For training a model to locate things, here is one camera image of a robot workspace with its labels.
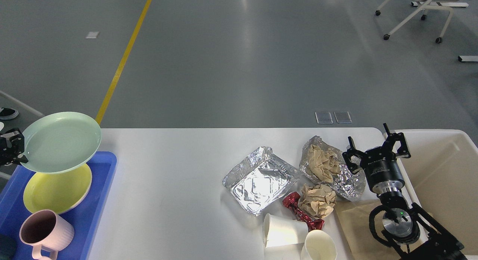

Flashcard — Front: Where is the crumpled brown paper ball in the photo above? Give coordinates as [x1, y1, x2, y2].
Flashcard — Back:
[298, 185, 336, 219]

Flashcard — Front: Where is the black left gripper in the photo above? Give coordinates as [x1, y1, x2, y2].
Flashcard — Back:
[0, 128, 29, 166]

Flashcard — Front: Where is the mint green plate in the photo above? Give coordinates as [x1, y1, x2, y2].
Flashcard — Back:
[21, 112, 102, 174]

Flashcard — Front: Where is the crumpled brown paper in foil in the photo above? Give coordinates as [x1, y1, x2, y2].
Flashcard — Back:
[306, 144, 341, 183]

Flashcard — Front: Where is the right floor socket cover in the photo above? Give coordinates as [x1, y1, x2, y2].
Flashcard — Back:
[333, 111, 353, 124]

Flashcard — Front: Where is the floor socket cover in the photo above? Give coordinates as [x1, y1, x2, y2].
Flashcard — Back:
[315, 111, 333, 124]
[333, 111, 353, 124]

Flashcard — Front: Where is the upright white paper cup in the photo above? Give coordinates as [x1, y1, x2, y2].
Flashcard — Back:
[300, 230, 337, 260]

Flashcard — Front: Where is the blue plastic tray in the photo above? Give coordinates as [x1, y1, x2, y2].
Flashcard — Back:
[0, 151, 117, 260]

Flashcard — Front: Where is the flat aluminium foil tray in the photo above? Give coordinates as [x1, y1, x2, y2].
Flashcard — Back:
[222, 146, 302, 216]

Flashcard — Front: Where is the red foil wrapper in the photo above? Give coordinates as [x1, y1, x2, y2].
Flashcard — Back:
[282, 192, 325, 231]

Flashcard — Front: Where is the white chair leg left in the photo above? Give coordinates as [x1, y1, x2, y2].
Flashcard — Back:
[0, 90, 45, 132]

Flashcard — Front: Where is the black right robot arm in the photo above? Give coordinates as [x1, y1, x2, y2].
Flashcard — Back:
[342, 123, 466, 260]

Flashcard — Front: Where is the white metal bar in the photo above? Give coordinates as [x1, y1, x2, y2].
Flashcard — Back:
[457, 55, 478, 63]

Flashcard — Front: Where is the dark teal mug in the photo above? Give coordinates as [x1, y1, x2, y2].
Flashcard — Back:
[0, 234, 17, 260]

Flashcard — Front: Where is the brown paper sheet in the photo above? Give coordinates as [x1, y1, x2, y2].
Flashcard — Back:
[335, 200, 400, 260]

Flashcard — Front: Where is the pink ribbed mug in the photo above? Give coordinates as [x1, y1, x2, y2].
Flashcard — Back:
[19, 209, 75, 260]

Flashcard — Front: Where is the left floor socket cover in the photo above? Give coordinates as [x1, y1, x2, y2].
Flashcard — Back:
[315, 111, 333, 124]

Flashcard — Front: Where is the beige plastic bin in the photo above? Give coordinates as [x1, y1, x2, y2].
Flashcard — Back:
[401, 129, 478, 260]

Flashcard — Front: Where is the lying white paper cup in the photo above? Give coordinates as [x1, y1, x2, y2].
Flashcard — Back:
[263, 214, 309, 248]

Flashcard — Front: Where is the crumpled aluminium foil tray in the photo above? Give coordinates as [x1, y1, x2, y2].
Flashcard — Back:
[299, 136, 366, 201]

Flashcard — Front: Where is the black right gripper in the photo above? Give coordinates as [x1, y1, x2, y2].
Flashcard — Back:
[342, 123, 412, 193]

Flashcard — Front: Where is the yellow plate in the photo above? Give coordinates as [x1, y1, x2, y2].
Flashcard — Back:
[23, 164, 93, 214]

